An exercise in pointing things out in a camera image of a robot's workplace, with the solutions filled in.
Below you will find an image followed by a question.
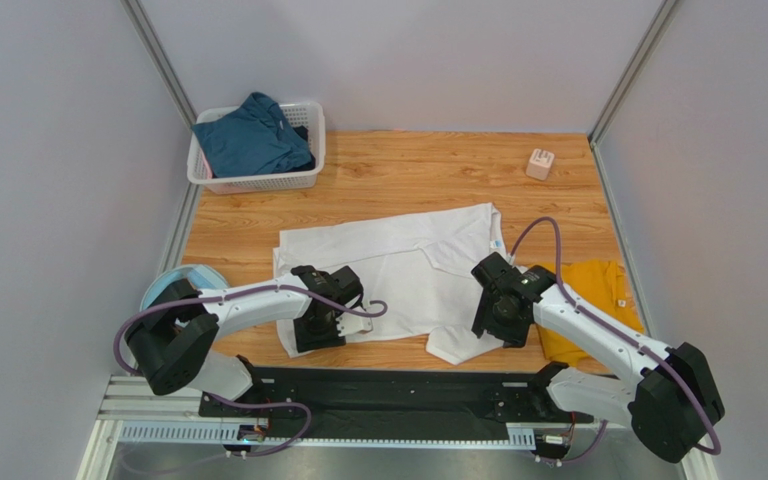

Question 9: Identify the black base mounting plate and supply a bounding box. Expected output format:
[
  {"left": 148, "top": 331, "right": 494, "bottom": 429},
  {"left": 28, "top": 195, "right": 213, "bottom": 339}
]
[{"left": 195, "top": 367, "right": 593, "bottom": 441}]

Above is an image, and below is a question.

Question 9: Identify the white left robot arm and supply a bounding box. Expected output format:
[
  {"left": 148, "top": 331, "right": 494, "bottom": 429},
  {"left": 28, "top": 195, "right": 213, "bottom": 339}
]
[{"left": 113, "top": 265, "right": 376, "bottom": 404}]

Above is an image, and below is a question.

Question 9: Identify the blue t shirt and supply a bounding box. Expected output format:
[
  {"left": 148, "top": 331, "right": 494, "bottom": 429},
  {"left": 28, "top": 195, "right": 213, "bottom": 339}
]
[{"left": 191, "top": 92, "right": 316, "bottom": 178}]

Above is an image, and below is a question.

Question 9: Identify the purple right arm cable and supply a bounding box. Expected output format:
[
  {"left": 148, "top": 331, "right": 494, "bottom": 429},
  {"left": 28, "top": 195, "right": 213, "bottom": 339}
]
[{"left": 509, "top": 216, "right": 723, "bottom": 465}]

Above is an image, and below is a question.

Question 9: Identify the folded yellow t shirt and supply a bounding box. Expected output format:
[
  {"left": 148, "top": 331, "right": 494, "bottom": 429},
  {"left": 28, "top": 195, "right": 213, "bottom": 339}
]
[{"left": 537, "top": 259, "right": 645, "bottom": 367}]

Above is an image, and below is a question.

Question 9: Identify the white t shirt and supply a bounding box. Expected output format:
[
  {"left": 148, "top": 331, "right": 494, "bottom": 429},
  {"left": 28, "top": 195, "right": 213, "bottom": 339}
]
[{"left": 273, "top": 203, "right": 506, "bottom": 365}]

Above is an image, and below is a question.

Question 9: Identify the small pink box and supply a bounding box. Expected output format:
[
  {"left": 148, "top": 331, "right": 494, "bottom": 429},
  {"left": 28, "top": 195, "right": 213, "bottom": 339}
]
[{"left": 525, "top": 149, "right": 556, "bottom": 181}]

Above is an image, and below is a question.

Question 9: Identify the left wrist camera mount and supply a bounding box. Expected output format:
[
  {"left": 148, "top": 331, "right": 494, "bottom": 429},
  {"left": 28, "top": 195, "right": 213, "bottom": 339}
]
[{"left": 337, "top": 312, "right": 374, "bottom": 337}]

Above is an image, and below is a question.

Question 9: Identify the white plastic laundry basket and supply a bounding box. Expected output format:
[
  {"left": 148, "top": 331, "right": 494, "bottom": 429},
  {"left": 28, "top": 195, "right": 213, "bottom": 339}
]
[{"left": 186, "top": 101, "right": 326, "bottom": 195}]

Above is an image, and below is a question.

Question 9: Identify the aluminium frame rail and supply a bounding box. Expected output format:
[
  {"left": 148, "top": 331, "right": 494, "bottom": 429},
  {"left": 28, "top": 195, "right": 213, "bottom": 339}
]
[{"left": 80, "top": 377, "right": 712, "bottom": 479}]

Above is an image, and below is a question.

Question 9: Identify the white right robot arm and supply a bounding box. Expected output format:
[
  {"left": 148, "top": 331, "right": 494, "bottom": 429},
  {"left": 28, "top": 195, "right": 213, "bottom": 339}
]
[{"left": 471, "top": 252, "right": 725, "bottom": 463}]

